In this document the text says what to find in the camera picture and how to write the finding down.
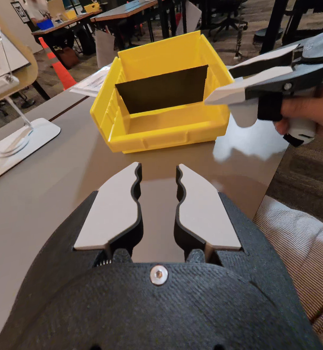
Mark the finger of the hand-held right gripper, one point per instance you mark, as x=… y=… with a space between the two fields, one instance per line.
x=232 y=93
x=262 y=58

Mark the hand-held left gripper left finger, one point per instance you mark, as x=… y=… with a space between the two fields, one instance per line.
x=109 y=216

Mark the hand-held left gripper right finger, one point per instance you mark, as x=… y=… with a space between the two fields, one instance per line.
x=205 y=218

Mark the yellow plastic bin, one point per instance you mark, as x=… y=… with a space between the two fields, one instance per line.
x=164 y=134

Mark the grey desk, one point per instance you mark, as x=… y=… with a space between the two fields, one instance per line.
x=54 y=177

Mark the person's right hand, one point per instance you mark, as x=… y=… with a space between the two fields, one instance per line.
x=309 y=108

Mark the black pole stand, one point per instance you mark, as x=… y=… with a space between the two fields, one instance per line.
x=270 y=27

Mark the black office chair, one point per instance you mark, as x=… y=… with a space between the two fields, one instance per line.
x=227 y=19

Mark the black bin divider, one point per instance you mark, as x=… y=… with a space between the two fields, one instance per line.
x=161 y=90

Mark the grey upright panel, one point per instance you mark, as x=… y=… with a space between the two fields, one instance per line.
x=188 y=16
x=104 y=49

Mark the person's grey striped clothing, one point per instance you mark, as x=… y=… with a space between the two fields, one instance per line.
x=295 y=259

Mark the white document stand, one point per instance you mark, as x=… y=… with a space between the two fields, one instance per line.
x=27 y=136

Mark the white paper sheet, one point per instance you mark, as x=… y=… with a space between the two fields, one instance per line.
x=93 y=82

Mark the wooden background table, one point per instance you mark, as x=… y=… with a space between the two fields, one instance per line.
x=68 y=20
x=117 y=12

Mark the orange traffic cone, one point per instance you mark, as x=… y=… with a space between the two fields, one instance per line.
x=63 y=73

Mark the brown bag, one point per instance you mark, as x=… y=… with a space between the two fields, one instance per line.
x=68 y=57

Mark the small yellow bin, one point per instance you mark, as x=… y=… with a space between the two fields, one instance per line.
x=91 y=7

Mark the small blue bin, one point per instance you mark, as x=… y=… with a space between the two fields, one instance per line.
x=45 y=24

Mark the printed tag poster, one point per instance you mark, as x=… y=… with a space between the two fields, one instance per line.
x=20 y=11

